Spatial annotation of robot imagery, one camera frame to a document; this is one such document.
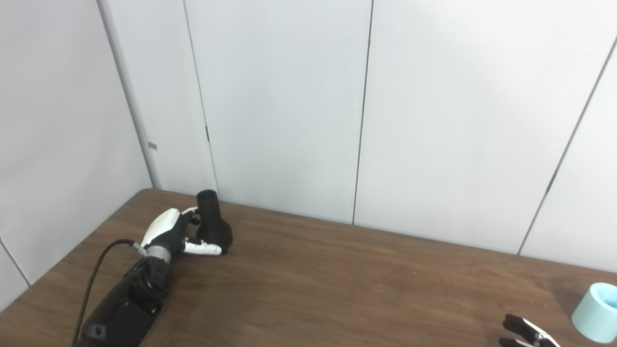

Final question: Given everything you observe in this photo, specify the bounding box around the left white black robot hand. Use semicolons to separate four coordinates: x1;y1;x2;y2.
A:
140;206;224;264

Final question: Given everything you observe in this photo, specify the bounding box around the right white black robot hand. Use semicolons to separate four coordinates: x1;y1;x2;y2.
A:
498;313;563;347

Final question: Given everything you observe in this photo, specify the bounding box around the black nozzle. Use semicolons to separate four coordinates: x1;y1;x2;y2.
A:
195;189;234;255

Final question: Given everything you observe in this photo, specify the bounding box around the light-blue hose piece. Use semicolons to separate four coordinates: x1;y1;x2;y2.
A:
571;282;617;344

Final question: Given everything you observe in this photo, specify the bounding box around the white wall corner post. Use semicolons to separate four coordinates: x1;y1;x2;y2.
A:
96;0;162;190

